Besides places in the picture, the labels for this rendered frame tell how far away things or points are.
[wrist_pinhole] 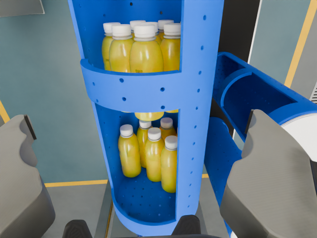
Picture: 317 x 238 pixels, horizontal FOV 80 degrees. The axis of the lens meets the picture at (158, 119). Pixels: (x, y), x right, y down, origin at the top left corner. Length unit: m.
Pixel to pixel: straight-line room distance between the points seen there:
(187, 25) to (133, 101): 0.14
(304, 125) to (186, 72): 0.52
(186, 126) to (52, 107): 1.64
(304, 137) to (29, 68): 1.78
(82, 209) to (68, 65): 1.83
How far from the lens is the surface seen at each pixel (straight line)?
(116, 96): 0.33
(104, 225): 1.32
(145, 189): 0.71
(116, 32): 0.42
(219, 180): 1.22
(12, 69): 1.91
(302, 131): 0.77
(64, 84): 1.77
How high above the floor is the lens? 1.52
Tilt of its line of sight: 59 degrees down
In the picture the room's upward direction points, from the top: 175 degrees clockwise
